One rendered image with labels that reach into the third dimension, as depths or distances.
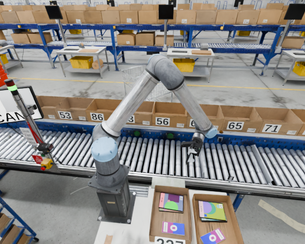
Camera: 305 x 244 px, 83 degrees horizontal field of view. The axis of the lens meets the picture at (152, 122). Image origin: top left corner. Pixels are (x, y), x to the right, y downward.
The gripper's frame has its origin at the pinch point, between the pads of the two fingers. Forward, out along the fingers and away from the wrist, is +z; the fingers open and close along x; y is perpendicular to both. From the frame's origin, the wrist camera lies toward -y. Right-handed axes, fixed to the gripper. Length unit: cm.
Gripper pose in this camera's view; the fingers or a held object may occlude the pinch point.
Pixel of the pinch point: (186, 160)
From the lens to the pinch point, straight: 132.7
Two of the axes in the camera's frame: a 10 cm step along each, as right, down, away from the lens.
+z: -4.5, 6.8, -5.8
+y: 8.9, 3.2, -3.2
